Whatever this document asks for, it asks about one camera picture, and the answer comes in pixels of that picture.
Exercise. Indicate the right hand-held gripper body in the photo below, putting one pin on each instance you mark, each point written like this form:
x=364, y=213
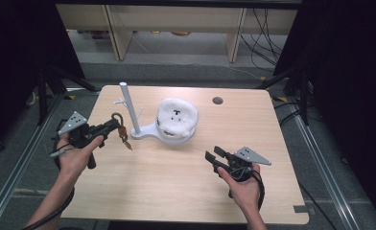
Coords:
x=245, y=156

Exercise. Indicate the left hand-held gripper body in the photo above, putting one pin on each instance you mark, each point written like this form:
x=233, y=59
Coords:
x=74, y=123

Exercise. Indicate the white tree stand with base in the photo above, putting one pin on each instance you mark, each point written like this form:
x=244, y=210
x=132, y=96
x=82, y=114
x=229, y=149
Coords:
x=129, y=105

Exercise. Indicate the white fluffy pouch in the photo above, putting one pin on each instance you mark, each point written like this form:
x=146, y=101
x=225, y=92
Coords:
x=176, y=118

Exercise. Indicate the person's right hand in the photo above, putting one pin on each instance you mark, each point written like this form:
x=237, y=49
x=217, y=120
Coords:
x=245, y=193

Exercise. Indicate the person's left hand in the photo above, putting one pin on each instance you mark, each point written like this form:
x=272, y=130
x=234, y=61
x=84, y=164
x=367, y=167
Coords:
x=72, y=159

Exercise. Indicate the black tripod stand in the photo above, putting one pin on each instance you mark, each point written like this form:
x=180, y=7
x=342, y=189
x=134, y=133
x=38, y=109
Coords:
x=304, y=96
x=42, y=96

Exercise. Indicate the dark round table grommet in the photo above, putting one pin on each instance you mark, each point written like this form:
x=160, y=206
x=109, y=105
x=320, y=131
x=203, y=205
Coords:
x=217, y=100

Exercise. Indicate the grey tape piece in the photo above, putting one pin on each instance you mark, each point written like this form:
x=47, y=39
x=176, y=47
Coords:
x=300, y=209

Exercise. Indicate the black curtain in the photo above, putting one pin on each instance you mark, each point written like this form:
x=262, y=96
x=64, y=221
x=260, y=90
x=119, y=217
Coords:
x=352, y=80
x=16, y=64

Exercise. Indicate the beige wooden shelf unit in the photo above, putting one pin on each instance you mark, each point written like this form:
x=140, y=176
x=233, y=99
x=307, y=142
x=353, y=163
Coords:
x=119, y=32

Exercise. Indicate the yellow round object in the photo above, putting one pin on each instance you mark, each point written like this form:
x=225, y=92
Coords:
x=180, y=33

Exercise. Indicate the metal floor rail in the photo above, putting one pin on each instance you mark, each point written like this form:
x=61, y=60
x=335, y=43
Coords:
x=19, y=159
x=323, y=172

